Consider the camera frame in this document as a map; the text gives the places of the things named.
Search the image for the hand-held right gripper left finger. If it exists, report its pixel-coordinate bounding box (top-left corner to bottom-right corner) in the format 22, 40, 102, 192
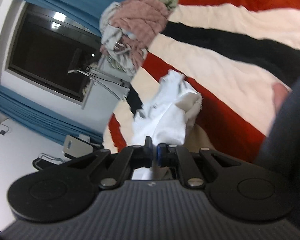
62, 136, 153, 190

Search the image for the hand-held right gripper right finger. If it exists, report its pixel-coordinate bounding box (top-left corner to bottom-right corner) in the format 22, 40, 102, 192
156, 143, 242, 190

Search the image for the white shirt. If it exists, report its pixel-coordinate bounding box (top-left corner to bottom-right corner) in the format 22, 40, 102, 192
131, 69, 204, 181

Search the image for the person's dark sleeved forearm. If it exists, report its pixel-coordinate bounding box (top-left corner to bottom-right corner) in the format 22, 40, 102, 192
254, 70, 300, 205

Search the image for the person's left hand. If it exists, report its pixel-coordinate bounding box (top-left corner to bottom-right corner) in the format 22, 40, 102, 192
271, 82, 292, 112

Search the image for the garment steamer stand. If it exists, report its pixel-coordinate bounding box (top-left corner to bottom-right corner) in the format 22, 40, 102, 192
67, 64, 131, 111

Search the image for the green printed garment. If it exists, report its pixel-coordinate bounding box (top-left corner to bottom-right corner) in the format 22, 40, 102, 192
105, 54, 138, 78

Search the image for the blue curtain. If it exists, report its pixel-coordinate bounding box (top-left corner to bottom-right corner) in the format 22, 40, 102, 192
0, 83, 106, 147
17, 0, 153, 37

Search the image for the striped fleece blanket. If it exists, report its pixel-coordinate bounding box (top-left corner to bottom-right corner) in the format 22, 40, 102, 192
102, 0, 300, 167

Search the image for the grey white garment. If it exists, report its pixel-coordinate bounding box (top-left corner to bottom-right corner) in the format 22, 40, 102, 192
100, 26, 138, 65

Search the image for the pink fuzzy blanket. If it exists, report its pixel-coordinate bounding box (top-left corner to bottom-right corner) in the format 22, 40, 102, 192
102, 0, 169, 67

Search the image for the dark window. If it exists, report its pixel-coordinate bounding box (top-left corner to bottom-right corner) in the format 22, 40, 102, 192
5, 3, 104, 103

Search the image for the cream garment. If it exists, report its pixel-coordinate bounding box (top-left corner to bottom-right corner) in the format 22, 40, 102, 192
99, 1, 122, 43

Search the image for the white chair with black frame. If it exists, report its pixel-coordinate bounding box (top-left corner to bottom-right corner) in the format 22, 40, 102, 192
62, 134, 103, 159

